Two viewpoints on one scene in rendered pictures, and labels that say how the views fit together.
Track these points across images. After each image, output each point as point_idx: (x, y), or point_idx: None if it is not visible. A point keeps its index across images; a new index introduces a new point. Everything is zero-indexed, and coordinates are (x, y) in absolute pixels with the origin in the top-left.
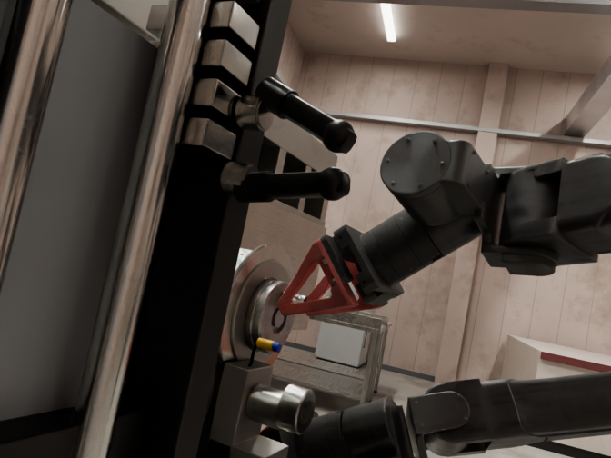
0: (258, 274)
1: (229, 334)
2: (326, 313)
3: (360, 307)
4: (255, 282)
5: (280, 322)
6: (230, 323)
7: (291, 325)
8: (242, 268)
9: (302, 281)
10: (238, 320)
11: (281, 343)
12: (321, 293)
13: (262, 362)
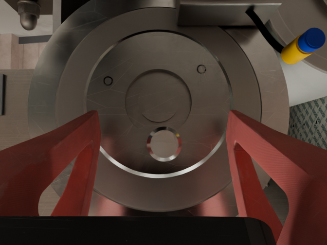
0: (213, 178)
1: (258, 71)
2: (82, 122)
3: (35, 170)
4: (217, 164)
5: (150, 93)
6: (263, 90)
7: (94, 85)
8: (264, 183)
9: (267, 202)
10: (247, 95)
11: (126, 49)
12: (89, 176)
13: (181, 16)
